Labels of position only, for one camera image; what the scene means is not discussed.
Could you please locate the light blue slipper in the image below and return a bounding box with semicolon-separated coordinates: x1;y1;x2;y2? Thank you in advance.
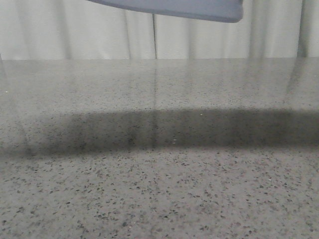
95;0;243;23

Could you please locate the pale green curtain backdrop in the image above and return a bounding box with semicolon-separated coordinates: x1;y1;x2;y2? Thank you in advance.
0;0;319;60

